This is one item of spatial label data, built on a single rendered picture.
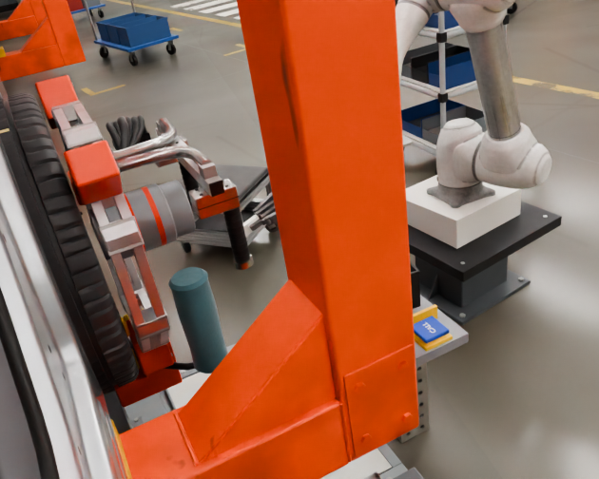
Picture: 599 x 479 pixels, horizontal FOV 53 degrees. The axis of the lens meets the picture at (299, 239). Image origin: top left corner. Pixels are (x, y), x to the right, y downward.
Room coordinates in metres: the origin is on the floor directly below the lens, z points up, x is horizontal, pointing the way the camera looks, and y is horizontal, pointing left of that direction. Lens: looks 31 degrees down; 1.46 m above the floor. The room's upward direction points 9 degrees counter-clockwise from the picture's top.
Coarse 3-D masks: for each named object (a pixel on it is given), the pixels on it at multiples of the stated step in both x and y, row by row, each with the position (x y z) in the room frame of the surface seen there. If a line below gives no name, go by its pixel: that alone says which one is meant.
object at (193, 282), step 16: (192, 272) 1.16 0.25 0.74; (176, 288) 1.11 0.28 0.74; (192, 288) 1.10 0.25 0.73; (208, 288) 1.13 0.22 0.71; (176, 304) 1.12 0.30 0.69; (192, 304) 1.10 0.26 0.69; (208, 304) 1.11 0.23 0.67; (192, 320) 1.10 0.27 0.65; (208, 320) 1.11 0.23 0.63; (192, 336) 1.10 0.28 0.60; (208, 336) 1.10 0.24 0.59; (192, 352) 1.12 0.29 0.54; (208, 352) 1.10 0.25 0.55; (224, 352) 1.13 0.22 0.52; (176, 368) 1.14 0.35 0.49; (192, 368) 1.13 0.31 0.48; (208, 368) 1.10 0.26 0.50
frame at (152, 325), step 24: (72, 120) 1.28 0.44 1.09; (72, 144) 1.08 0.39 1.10; (96, 216) 0.98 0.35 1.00; (120, 216) 1.01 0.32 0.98; (120, 240) 0.96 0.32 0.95; (120, 264) 0.95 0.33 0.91; (144, 264) 0.97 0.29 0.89; (120, 288) 1.30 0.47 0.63; (144, 288) 1.31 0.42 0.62; (144, 312) 0.98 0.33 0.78; (144, 336) 0.95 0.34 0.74
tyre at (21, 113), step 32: (32, 96) 1.21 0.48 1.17; (0, 128) 1.06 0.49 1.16; (32, 128) 1.06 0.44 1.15; (32, 160) 1.00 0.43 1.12; (32, 192) 0.95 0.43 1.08; (64, 192) 0.96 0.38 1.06; (64, 224) 0.92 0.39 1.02; (64, 256) 0.89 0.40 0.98; (96, 256) 0.93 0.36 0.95; (64, 288) 0.87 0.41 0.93; (96, 288) 0.88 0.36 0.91; (96, 320) 0.87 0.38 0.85; (96, 352) 0.88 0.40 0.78; (128, 352) 0.91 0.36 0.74
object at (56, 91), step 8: (48, 80) 1.37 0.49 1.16; (56, 80) 1.37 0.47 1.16; (64, 80) 1.38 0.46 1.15; (40, 88) 1.35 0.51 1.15; (48, 88) 1.36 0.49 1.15; (56, 88) 1.36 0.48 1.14; (64, 88) 1.36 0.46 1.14; (72, 88) 1.37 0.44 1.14; (40, 96) 1.34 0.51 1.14; (48, 96) 1.35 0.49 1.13; (56, 96) 1.35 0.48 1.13; (64, 96) 1.35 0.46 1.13; (72, 96) 1.36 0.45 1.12; (48, 104) 1.34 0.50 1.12; (56, 104) 1.34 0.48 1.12; (48, 112) 1.32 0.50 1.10; (48, 120) 1.32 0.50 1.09
